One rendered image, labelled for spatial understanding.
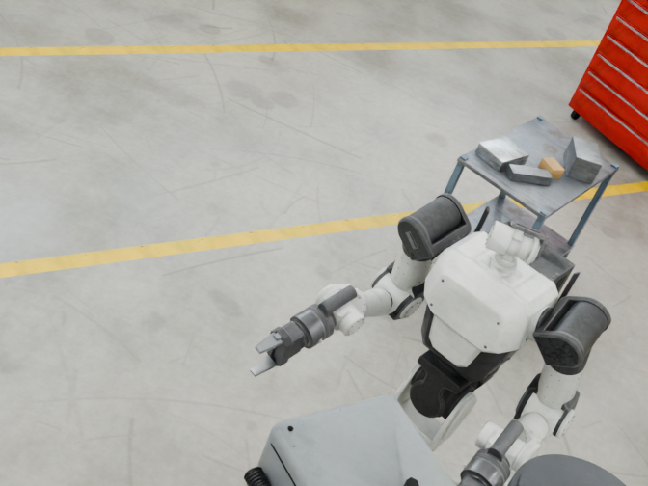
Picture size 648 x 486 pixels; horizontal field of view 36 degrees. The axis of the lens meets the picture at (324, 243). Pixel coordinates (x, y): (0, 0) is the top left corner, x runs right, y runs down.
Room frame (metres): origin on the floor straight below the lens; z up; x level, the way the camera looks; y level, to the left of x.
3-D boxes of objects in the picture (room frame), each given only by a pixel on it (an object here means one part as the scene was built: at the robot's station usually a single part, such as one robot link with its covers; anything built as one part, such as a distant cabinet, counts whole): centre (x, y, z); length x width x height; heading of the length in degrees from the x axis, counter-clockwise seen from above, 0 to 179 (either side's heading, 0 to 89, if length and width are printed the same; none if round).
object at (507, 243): (1.89, -0.40, 1.88); 0.10 x 0.07 x 0.09; 86
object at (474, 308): (1.94, -0.43, 1.68); 0.34 x 0.30 x 0.36; 61
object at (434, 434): (1.91, -0.41, 1.19); 0.18 x 0.15 x 0.47; 61
